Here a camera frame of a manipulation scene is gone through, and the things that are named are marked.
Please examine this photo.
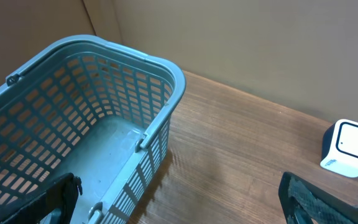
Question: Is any grey plastic shopping basket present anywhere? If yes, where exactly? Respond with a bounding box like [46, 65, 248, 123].
[0, 35, 186, 223]

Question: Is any white barcode scanner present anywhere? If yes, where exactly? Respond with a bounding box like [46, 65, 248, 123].
[320, 119, 358, 178]

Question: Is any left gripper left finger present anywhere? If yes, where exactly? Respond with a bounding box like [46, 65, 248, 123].
[0, 172, 83, 224]

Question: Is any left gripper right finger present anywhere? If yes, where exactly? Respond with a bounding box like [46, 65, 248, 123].
[278, 172, 358, 224]

